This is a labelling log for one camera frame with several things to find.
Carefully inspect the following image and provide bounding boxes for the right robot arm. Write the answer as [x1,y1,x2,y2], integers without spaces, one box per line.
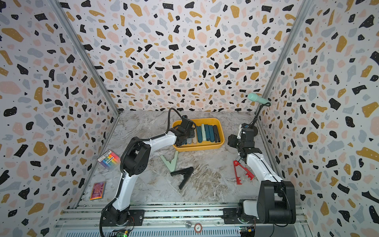
[228,123,296,226]

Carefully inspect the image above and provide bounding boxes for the highlighter pen pack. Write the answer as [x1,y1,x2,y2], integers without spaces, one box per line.
[97,150,120,170]

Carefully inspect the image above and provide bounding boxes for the light green pliers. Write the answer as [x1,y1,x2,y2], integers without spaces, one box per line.
[160,151,179,172]
[201,124,207,141]

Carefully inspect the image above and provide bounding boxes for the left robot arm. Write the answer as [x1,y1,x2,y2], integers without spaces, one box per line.
[99,116,196,226]

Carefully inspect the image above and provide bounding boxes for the open light green pliers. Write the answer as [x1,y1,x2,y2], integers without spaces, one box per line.
[160,151,179,172]

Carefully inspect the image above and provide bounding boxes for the red pruning pliers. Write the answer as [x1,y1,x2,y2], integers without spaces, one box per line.
[233,159,255,185]

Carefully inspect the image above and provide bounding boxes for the pink card pack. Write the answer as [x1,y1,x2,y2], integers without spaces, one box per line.
[90,181,106,200]

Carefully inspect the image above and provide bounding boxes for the open black pliers centre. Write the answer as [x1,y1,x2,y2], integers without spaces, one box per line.
[170,166,194,190]

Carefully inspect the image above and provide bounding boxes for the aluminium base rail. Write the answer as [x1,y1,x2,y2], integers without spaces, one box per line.
[52,202,312,237]

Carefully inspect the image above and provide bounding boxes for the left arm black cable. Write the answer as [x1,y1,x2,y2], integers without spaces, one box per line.
[99,108,187,237]

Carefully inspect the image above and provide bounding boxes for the teal pliers moved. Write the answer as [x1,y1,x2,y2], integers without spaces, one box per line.
[208,125,215,142]
[204,124,210,141]

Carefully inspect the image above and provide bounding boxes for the yellow storage box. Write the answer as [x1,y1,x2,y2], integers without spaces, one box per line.
[173,118,225,152]

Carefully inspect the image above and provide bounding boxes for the beige pliers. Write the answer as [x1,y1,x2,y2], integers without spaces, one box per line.
[192,130,198,144]

